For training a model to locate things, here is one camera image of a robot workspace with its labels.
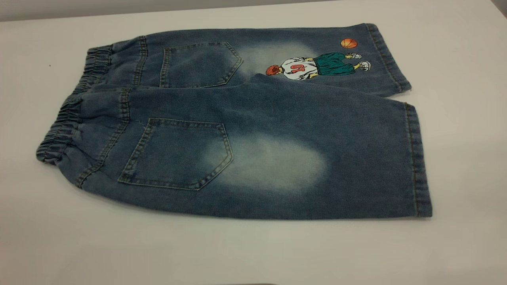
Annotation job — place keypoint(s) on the blue denim shorts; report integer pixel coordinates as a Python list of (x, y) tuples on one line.
[(277, 118)]

